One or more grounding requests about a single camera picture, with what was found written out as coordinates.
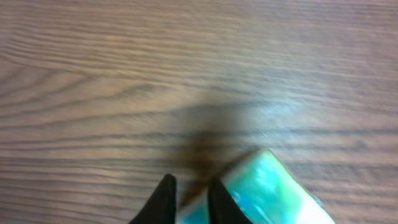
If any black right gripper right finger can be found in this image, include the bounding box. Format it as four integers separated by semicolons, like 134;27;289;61
207;178;252;224

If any small teal tissue pack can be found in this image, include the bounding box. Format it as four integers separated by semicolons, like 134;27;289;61
177;149;335;224

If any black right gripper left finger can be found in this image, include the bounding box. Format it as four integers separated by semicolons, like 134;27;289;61
129;174;177;224

